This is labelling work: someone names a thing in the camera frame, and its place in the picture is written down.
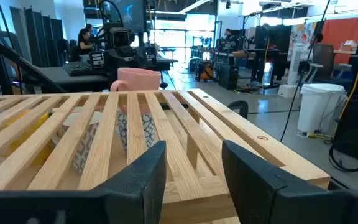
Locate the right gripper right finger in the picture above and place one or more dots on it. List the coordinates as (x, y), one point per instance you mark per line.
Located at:
(275, 202)

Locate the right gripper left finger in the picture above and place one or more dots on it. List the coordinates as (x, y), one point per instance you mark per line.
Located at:
(73, 208)

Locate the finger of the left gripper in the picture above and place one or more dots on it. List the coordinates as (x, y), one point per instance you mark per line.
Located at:
(150, 55)
(97, 59)

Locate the pink mug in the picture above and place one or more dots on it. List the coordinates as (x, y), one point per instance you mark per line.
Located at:
(138, 79)

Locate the white mug red rim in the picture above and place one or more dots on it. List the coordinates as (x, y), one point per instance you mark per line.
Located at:
(84, 149)

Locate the white blue-patterned mug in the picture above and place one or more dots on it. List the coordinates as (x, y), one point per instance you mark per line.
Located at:
(149, 130)

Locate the yellow mug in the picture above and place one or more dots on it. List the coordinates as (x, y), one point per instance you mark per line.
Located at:
(37, 123)

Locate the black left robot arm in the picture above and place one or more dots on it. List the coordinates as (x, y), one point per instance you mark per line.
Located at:
(106, 31)

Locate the black keyboard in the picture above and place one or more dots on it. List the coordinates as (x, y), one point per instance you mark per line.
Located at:
(76, 68)

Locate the black office chair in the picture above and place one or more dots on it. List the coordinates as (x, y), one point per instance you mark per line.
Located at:
(70, 49)

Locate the black work table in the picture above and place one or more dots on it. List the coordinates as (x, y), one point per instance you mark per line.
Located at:
(73, 81)

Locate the dark monitor screen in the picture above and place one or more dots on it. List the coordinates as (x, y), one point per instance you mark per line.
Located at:
(132, 15)

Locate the orange shop vacuum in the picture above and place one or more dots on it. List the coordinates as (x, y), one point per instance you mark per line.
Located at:
(206, 73)

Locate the grey partition panels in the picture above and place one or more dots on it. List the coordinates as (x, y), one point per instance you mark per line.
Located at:
(36, 37)

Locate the black computer case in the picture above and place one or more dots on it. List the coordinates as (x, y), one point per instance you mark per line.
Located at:
(228, 77)

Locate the white trash bin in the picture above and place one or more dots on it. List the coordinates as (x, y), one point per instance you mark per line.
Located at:
(320, 109)

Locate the wooden slatted rack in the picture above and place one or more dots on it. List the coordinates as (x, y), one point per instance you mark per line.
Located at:
(179, 161)

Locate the black desk with monitors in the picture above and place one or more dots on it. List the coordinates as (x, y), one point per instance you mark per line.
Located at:
(269, 62)

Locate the white tower fan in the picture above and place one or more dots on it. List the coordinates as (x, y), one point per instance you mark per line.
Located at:
(294, 68)

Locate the patterned hanging cloth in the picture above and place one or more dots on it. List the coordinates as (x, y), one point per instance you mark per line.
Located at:
(297, 37)

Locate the grey mesh chair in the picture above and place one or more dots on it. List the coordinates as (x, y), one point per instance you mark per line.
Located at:
(323, 59)

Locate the orange curtain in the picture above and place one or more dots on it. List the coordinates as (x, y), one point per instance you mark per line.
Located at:
(343, 31)

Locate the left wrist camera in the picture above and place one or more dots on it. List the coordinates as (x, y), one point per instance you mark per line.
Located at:
(120, 38)

